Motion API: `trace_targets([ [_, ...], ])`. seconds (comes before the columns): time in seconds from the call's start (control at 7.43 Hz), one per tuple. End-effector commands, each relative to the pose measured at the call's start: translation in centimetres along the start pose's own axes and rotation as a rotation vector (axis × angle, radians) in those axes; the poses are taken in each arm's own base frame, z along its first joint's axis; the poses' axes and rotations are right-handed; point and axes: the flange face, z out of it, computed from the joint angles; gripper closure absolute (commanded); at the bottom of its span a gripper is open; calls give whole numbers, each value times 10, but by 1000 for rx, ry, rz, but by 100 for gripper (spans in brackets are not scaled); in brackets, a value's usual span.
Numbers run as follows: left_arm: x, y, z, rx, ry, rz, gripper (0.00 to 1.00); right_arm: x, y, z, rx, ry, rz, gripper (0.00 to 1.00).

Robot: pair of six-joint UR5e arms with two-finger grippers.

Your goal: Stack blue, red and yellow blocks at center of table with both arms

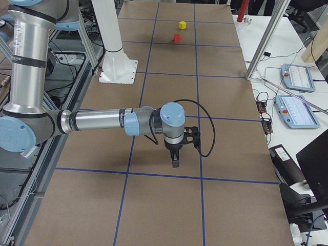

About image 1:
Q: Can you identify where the red cube block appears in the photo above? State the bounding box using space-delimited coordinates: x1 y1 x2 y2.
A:
173 33 181 43

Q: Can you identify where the upper teach pendant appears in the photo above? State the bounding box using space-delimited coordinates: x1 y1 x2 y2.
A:
281 64 315 92

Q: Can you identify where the lower teach pendant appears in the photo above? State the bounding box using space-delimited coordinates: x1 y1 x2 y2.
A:
275 95 320 129

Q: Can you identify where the aluminium frame post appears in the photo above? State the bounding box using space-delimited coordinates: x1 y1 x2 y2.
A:
245 0 290 80

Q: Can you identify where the thin metal rod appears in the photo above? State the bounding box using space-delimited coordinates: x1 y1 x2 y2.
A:
258 76 328 115

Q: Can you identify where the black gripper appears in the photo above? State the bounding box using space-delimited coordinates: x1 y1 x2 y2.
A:
164 140 183 168

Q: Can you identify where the teach pendant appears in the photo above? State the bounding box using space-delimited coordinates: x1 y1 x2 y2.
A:
281 64 315 92
275 95 320 129

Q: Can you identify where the black monitor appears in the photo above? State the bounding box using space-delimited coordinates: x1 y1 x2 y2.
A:
296 130 327 200

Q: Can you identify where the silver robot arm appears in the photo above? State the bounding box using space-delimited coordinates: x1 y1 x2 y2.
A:
1 1 186 168

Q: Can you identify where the white camera mast with base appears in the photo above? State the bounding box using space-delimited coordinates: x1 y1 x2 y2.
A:
92 0 138 85

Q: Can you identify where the red cylinder bottle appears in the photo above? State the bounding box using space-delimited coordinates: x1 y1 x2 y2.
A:
237 0 250 23

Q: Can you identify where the black box with label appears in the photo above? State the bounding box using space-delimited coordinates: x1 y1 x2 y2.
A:
269 145 305 186

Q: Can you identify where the orange electronics board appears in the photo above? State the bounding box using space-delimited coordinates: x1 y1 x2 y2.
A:
256 101 267 114

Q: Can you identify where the wooden board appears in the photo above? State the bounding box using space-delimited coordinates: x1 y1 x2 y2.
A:
301 20 327 63

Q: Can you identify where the yellow cube block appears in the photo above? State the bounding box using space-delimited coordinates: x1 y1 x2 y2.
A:
178 20 187 30

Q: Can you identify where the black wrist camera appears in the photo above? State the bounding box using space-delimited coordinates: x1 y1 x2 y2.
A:
182 126 201 150

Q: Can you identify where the black camera cable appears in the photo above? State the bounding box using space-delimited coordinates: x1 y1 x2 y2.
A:
143 99 216 157

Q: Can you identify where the brown paper table cover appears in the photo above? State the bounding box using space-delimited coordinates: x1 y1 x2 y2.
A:
24 3 295 246

